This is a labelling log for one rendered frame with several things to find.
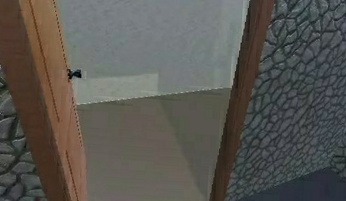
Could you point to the orange wooden room door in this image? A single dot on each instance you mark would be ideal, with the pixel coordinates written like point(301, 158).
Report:
point(33, 66)

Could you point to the orange wooden door frame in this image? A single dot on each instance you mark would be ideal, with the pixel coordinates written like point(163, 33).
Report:
point(243, 92)

